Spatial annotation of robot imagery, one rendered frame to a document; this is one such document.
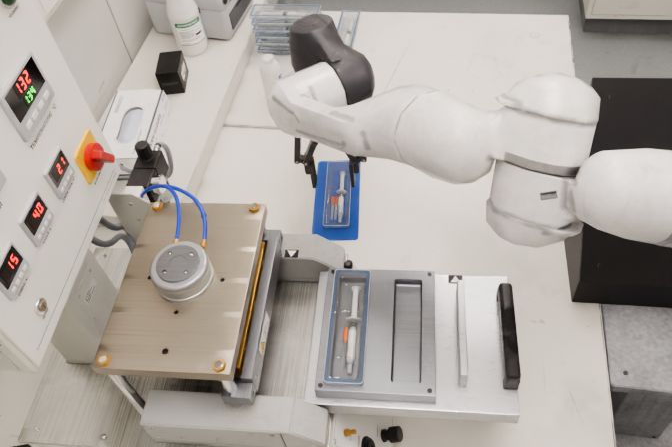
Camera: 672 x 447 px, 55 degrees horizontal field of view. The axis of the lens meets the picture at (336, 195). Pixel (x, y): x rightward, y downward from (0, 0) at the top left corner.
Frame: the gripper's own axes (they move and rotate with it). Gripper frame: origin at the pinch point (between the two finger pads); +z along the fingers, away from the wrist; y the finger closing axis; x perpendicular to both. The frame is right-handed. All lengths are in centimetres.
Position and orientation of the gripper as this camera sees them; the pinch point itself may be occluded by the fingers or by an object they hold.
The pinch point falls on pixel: (333, 174)
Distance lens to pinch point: 136.0
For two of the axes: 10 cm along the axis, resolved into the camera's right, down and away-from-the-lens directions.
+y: 9.9, -0.2, -1.0
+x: 0.5, -7.7, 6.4
